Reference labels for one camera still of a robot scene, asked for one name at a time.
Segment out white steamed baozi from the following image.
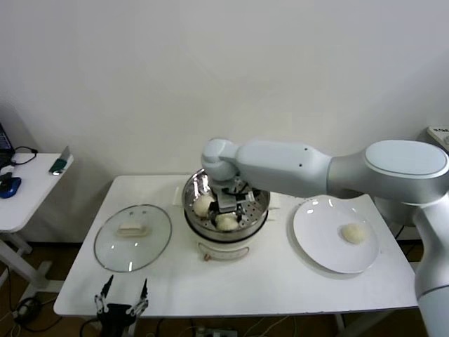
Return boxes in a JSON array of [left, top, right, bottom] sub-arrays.
[[192, 195, 215, 218], [214, 213, 238, 232], [338, 223, 371, 245]]

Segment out grey floor power strip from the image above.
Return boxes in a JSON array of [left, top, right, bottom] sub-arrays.
[[194, 326, 239, 337]]

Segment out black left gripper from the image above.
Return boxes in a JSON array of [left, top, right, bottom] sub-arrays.
[[93, 275, 150, 337]]

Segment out white side cabinet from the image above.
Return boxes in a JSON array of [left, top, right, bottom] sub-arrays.
[[426, 125, 449, 152]]

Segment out white and black small device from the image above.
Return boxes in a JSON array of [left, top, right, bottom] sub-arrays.
[[0, 164, 17, 182]]

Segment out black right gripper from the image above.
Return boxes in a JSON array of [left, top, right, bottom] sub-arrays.
[[208, 191, 259, 222]]

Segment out cream electric cooking pot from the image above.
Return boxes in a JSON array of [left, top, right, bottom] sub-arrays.
[[173, 196, 280, 263]]

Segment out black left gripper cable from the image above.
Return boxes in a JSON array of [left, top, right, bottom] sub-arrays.
[[79, 317, 101, 337]]

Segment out white side table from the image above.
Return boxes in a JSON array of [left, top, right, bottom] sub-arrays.
[[0, 153, 75, 303]]

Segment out stainless steel steamer basket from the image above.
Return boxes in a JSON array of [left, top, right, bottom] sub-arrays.
[[173, 168, 281, 238]]

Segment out blue handheld device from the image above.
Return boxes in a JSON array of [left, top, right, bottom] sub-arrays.
[[0, 177, 22, 200]]

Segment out round glass pot lid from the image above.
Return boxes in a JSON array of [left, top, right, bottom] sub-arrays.
[[93, 204, 173, 273]]

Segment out dark laptop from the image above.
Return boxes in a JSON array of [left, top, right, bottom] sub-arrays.
[[0, 121, 17, 166]]

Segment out white round plate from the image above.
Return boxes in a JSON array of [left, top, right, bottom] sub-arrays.
[[293, 195, 381, 274]]

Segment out thin black looped cable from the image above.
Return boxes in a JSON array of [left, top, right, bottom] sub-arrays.
[[10, 146, 39, 168]]

